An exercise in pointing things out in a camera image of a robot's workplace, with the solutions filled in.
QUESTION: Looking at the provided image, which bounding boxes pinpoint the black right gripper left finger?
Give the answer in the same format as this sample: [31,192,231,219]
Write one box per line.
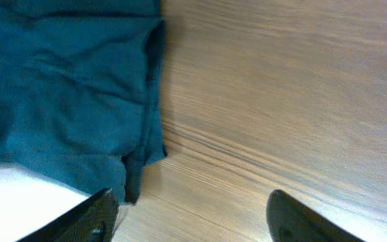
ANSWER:
[18,188,119,242]

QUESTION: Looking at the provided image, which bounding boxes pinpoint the dark blue shorts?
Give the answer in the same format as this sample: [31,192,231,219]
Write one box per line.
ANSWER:
[0,0,167,204]

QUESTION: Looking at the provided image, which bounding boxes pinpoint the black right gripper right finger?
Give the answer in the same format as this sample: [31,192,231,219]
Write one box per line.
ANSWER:
[266,190,364,242]

